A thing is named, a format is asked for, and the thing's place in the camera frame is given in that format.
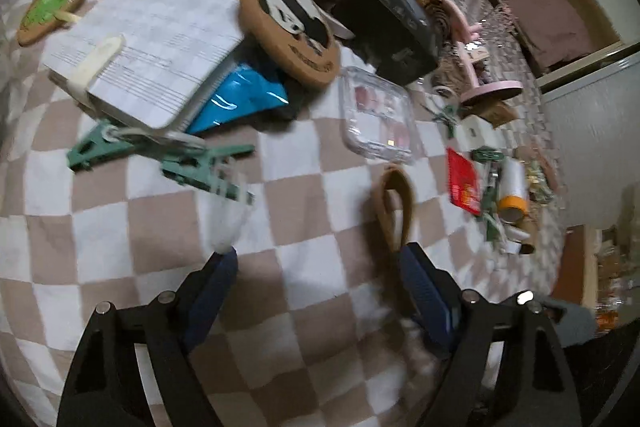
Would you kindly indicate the pink stand toy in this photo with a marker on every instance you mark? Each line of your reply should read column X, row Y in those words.
column 462, row 34

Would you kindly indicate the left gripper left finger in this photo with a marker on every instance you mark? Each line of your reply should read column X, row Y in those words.
column 104, row 385

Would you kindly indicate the blue foil packet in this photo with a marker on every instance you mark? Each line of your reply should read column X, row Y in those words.
column 246, row 91

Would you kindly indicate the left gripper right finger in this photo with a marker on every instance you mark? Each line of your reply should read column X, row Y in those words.
column 504, row 365

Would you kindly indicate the panda cork coaster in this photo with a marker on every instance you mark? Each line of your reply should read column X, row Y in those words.
column 296, row 36

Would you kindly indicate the red packet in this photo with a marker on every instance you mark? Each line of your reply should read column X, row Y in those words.
column 464, row 190

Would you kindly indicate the cling film roll orange core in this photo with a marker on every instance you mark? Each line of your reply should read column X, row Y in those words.
column 512, row 201

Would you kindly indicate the green clip with cord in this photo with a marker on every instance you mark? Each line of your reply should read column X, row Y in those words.
column 107, row 142

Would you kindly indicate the white lined notebook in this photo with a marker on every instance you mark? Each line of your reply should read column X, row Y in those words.
column 149, row 64

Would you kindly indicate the clear makeup palette case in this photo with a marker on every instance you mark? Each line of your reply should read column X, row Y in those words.
column 377, row 114

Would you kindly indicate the green clothes clip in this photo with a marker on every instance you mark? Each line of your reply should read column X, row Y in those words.
column 209, row 169

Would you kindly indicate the small white box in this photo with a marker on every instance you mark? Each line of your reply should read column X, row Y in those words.
column 475, row 132

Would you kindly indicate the black product box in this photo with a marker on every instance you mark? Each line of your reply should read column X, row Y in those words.
column 399, row 37

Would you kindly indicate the brown cardboard box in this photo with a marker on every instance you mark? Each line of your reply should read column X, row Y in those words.
column 497, row 113

